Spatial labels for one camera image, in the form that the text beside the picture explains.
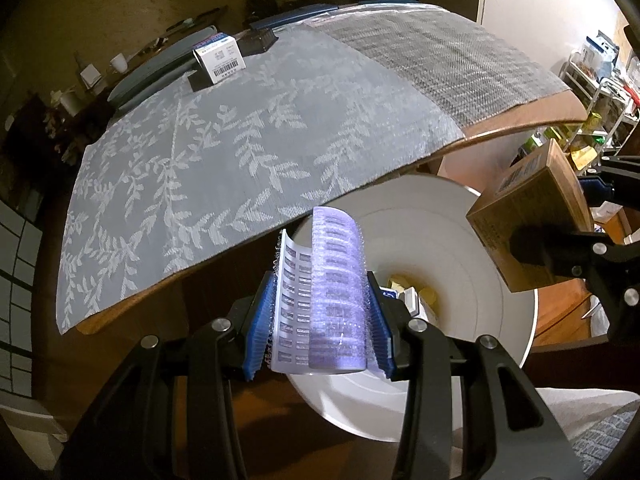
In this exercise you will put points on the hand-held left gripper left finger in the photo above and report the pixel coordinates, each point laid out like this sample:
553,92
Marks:
257,330

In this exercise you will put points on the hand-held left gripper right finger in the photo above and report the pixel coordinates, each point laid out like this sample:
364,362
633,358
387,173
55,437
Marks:
382,332

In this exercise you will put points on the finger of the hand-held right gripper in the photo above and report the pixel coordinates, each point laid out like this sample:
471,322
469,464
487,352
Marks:
597,190
560,255

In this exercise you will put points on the blue plastic wrapper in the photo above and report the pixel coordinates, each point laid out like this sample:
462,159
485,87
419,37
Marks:
389,293

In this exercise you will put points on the brown cardboard box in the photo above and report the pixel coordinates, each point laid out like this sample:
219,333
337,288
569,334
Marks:
530,205

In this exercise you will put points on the purple hair roller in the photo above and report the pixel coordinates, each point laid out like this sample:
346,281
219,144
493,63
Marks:
335,285

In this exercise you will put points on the white round bin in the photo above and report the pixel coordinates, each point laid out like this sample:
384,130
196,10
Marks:
450,240

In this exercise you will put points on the white small carton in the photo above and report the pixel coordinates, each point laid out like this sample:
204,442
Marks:
414,302

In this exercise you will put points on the white plastic bag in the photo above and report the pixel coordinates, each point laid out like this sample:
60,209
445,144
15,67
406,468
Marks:
597,317

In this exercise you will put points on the round wooden table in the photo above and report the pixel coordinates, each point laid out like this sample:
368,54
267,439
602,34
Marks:
540,115

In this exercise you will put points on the white metal rack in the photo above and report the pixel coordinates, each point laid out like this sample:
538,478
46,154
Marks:
607,86

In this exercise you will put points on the blue and white bag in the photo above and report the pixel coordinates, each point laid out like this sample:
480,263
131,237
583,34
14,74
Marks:
602,55

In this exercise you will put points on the white cloth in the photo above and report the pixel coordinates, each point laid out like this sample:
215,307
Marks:
575,400

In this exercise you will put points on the grey leaf-patterned placemat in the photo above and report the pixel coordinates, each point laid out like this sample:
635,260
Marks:
200,185

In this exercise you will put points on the grey woven cloth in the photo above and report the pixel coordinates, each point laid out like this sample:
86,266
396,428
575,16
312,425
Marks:
605,440

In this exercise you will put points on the grey woven placemat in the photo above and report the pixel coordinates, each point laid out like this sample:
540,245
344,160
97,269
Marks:
425,60

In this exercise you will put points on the paper sliding door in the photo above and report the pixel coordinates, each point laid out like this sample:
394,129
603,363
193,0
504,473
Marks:
15,280

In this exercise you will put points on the white barcode box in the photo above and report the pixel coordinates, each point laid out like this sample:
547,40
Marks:
220,60

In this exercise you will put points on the blue seat cushion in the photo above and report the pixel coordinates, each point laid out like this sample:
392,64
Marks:
145,80
295,15

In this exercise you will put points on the black small box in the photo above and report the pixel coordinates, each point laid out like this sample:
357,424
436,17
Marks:
257,42

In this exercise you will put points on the white pot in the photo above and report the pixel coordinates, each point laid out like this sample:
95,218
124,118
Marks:
69,102

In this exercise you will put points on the white mug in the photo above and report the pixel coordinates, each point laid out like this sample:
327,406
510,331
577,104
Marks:
119,63

